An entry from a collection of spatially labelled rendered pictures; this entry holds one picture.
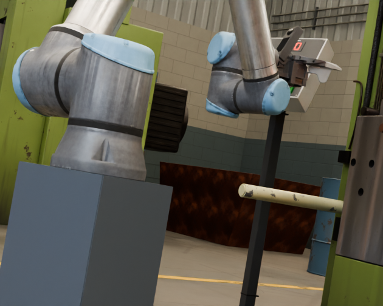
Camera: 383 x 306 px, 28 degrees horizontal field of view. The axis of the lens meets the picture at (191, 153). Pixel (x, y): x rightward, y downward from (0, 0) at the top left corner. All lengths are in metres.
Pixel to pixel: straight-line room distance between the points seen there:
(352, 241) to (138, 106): 1.12
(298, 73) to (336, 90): 8.90
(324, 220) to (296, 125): 4.56
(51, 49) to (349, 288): 1.24
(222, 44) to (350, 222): 0.76
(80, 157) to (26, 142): 5.40
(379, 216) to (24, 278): 1.20
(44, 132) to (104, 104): 5.39
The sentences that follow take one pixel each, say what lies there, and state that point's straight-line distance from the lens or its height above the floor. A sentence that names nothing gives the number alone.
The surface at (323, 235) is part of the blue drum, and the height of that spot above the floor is 0.36.
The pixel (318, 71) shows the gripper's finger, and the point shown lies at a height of 0.98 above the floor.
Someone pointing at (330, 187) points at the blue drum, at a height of 0.80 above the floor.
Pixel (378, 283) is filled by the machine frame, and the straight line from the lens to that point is 2.31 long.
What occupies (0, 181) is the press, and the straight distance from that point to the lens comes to 6.79.
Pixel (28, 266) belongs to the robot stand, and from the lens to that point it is 1.48.
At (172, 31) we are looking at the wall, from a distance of 11.46.
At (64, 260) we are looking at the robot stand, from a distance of 1.42.
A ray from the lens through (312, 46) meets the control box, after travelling 2.76.
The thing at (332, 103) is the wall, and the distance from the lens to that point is 11.02.
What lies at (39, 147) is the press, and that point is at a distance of 6.87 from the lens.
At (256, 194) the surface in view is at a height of 0.61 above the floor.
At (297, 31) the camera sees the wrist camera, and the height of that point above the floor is 1.07.
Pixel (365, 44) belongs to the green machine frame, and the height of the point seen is 1.22.
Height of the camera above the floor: 0.61
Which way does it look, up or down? 2 degrees up
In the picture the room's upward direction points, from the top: 10 degrees clockwise
